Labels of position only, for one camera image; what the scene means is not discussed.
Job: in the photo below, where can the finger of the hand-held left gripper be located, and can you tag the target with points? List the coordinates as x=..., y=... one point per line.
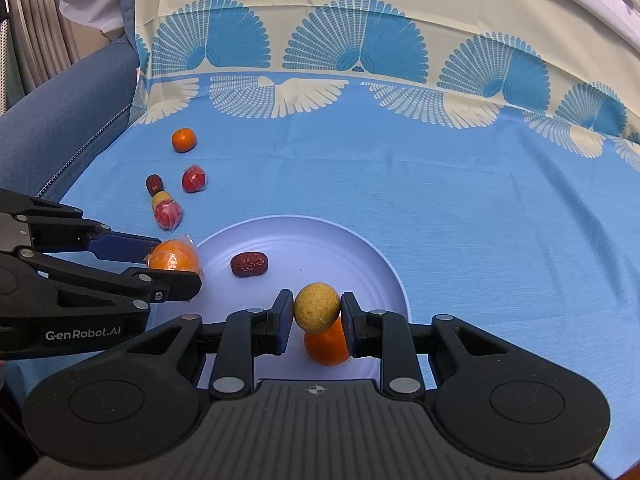
x=170, y=284
x=125, y=247

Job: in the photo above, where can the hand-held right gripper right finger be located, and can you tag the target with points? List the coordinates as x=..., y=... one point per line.
x=348, y=325

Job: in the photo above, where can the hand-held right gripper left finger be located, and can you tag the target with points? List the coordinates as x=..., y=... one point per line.
x=286, y=322

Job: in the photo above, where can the plastic-wrapped orange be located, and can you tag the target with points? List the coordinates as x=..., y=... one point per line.
x=172, y=257

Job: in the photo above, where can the yellow-green round fruit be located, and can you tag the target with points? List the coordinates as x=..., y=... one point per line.
x=161, y=198
x=317, y=307

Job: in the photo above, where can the plastic-wrapped red fruit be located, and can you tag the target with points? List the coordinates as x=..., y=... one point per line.
x=194, y=180
x=168, y=215

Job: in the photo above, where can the dried red date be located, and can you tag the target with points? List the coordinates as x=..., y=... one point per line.
x=154, y=184
x=249, y=264

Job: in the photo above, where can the pale blue round plate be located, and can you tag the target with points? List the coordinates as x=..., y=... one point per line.
x=310, y=250

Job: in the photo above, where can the orange with green stem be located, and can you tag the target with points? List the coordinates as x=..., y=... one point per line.
x=183, y=140

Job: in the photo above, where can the bare orange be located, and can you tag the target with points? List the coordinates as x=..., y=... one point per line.
x=327, y=350

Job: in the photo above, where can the blue sofa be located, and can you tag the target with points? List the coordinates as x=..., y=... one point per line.
x=60, y=125

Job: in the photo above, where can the blue fan-patterned tablecloth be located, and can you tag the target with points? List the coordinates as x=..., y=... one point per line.
x=400, y=160

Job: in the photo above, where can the light grey cloth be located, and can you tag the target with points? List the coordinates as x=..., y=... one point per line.
x=95, y=5

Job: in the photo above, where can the grey curtain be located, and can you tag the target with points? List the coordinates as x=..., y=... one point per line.
x=35, y=20

